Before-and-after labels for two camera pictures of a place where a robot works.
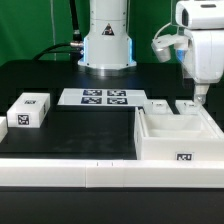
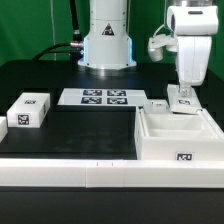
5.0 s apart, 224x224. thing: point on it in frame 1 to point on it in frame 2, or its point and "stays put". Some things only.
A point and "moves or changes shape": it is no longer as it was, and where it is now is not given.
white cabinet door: x=188 y=107 moves or changes shape
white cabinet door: x=157 y=107 stays put
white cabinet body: x=177 y=137 stays put
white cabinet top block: x=28 y=110 stays put
